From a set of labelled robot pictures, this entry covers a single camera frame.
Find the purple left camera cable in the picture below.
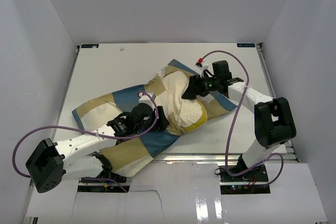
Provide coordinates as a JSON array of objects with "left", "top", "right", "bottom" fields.
[{"left": 12, "top": 91, "right": 160, "bottom": 193}]

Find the white pillow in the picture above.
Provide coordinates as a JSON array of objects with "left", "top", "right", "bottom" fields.
[{"left": 155, "top": 71, "right": 207, "bottom": 134}]

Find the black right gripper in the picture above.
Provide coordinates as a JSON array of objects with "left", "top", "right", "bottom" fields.
[{"left": 181, "top": 74, "right": 219, "bottom": 100}]

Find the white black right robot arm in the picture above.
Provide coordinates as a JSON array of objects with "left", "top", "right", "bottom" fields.
[{"left": 182, "top": 59, "right": 297, "bottom": 182}]

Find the blue beige white checked pillowcase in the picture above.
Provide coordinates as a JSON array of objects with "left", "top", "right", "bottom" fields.
[{"left": 72, "top": 59, "right": 236, "bottom": 177}]

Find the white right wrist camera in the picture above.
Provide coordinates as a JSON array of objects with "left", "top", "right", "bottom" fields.
[{"left": 195, "top": 58, "right": 209, "bottom": 74}]

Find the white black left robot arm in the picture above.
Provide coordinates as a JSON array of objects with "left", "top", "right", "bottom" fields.
[{"left": 26, "top": 103, "right": 169, "bottom": 193}]

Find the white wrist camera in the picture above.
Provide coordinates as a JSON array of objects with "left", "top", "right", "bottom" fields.
[
  {"left": 139, "top": 92, "right": 155, "bottom": 108},
  {"left": 195, "top": 58, "right": 209, "bottom": 74}
]

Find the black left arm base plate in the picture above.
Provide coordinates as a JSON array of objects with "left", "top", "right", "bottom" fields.
[{"left": 77, "top": 173, "right": 131, "bottom": 193}]

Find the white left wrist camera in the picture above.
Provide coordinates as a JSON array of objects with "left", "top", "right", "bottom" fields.
[{"left": 139, "top": 92, "right": 155, "bottom": 108}]

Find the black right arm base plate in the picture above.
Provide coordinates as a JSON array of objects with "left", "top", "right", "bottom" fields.
[{"left": 215, "top": 165, "right": 271, "bottom": 187}]

